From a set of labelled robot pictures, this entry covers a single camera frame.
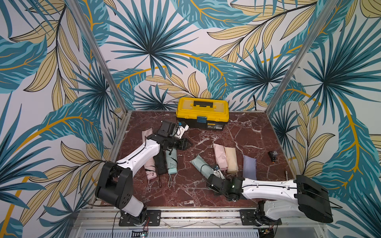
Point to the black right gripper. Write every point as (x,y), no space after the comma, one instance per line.
(212,181)

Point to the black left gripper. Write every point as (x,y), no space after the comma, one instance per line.
(184,143)

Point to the mint sleeved umbrella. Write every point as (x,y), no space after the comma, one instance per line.
(202,166)
(171,161)

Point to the pink umbrella sleeve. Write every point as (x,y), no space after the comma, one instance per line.
(145,134)

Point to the black sleeved umbrella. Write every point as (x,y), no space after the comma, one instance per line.
(160,163)

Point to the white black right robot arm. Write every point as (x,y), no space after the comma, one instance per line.
(300,197)

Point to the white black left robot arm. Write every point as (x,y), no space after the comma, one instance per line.
(115,185)

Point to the pink sleeved umbrella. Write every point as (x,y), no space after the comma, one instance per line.
(220,156)

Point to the lavender sleeved umbrella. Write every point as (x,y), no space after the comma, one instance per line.
(249,167)

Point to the beige sleeved umbrella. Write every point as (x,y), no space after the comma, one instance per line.
(231,158)

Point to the yellow black toolbox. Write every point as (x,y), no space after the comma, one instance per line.
(205,114)

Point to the small black electrical part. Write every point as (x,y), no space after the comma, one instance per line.
(273,156)

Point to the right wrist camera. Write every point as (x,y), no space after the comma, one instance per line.
(218,173)

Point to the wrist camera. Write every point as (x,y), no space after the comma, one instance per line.
(218,173)
(182,128)

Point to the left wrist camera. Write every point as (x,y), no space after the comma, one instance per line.
(182,128)

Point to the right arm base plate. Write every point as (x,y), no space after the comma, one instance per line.
(256,217)

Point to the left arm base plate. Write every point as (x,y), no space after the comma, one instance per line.
(147,217)

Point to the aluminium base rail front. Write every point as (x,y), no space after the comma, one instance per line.
(191,222)

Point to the aluminium frame rail left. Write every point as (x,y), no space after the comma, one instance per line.
(85,28)

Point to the aluminium frame rail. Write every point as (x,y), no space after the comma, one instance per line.
(310,38)
(85,28)

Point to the aluminium frame rail right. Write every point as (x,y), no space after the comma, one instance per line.
(310,38)

